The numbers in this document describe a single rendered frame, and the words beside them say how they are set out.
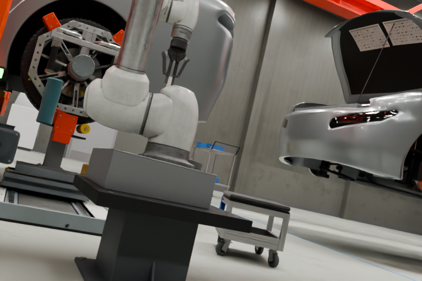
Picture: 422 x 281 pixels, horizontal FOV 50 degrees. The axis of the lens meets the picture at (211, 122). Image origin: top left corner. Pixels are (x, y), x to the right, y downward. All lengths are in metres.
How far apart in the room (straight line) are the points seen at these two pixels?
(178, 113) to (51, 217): 0.99
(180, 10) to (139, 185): 0.89
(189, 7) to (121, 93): 0.67
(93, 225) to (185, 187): 0.92
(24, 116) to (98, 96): 9.55
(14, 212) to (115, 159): 0.96
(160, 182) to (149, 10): 0.55
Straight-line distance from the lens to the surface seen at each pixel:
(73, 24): 2.85
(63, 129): 2.76
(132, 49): 1.52
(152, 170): 1.43
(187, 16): 2.02
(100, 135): 12.08
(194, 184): 1.48
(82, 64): 2.67
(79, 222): 2.30
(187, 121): 1.53
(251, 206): 2.50
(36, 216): 2.28
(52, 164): 2.93
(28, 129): 11.04
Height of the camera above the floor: 0.41
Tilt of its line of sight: 6 degrees up
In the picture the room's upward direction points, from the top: 13 degrees clockwise
